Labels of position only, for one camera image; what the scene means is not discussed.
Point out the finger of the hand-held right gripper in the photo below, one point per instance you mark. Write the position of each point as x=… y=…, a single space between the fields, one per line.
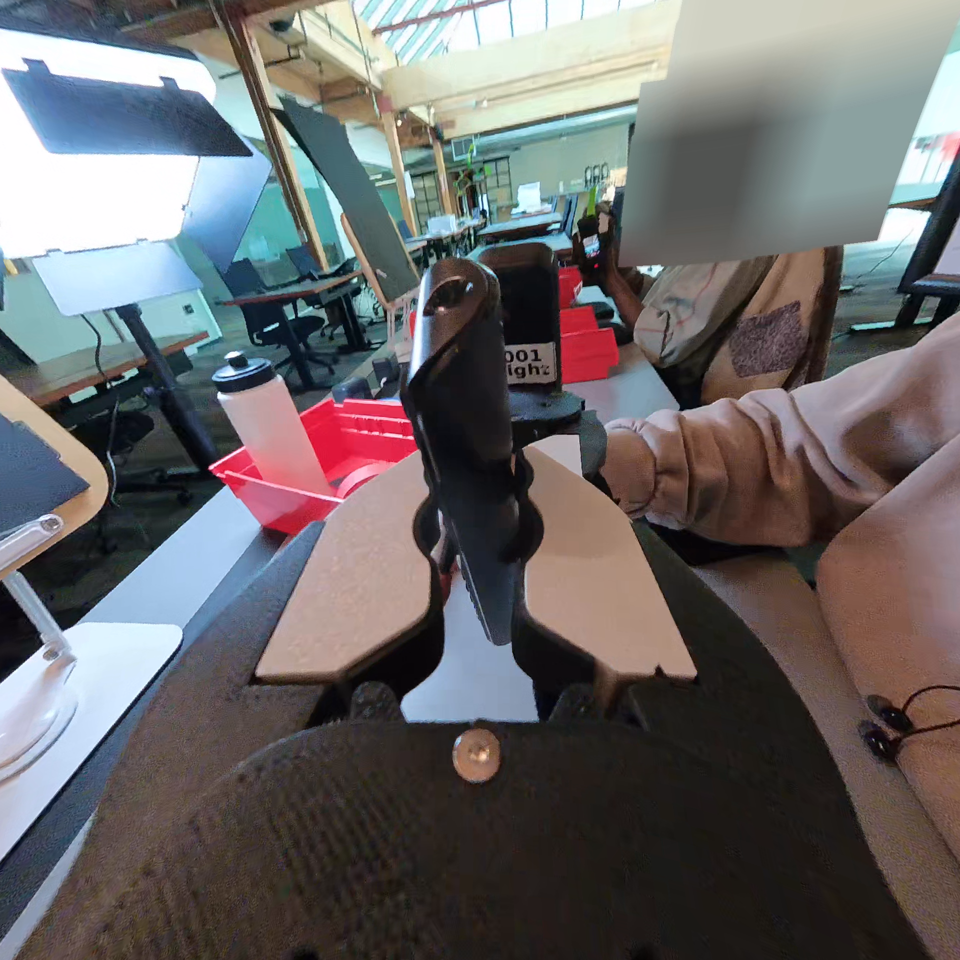
x=559 y=450

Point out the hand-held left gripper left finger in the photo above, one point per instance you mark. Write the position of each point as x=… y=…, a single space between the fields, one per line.
x=360 y=592

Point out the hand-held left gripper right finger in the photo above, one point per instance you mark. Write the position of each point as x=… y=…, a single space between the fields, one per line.
x=600 y=592

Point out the black remote control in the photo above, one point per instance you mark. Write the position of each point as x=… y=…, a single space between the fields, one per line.
x=465 y=450

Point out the red tape roll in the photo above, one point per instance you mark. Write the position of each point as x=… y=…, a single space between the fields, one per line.
x=360 y=480

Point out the person's right forearm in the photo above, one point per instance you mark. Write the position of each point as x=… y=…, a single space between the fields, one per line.
x=787 y=450

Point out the green potted plant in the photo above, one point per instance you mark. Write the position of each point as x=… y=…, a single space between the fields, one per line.
x=469 y=169

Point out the white water bottle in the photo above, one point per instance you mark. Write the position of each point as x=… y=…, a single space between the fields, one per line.
x=270 y=435

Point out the black board with wooden edge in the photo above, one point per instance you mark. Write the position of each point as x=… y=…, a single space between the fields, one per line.
x=352 y=210
x=37 y=465

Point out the wooden office desk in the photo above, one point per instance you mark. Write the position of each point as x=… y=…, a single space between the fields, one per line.
x=300 y=289
x=90 y=367

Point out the black office chair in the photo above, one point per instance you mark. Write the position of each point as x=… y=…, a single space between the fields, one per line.
x=262 y=315

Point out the black framed white sign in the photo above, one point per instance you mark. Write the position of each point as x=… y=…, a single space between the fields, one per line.
x=937 y=240

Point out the studio softbox light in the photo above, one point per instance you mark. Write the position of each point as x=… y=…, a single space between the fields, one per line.
x=90 y=187

